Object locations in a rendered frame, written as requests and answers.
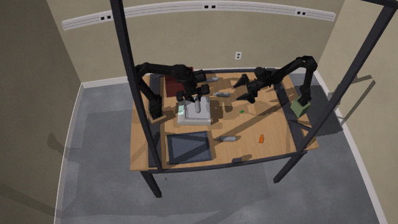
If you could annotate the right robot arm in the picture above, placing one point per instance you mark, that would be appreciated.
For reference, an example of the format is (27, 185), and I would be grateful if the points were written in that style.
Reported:
(277, 75)

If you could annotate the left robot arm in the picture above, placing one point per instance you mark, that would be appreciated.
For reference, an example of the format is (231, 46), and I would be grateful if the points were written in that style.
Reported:
(178, 71)

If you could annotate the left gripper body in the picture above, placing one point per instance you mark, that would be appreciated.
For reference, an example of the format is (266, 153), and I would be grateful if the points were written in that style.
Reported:
(204, 89)

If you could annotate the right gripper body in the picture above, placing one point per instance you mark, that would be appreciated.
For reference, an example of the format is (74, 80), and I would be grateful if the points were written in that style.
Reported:
(254, 85)

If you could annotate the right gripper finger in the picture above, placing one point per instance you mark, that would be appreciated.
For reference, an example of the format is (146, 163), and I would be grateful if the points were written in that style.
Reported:
(239, 83)
(243, 97)

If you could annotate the grey gas cylinder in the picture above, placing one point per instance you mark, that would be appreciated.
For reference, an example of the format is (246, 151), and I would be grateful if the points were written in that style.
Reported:
(227, 138)
(222, 94)
(212, 79)
(197, 105)

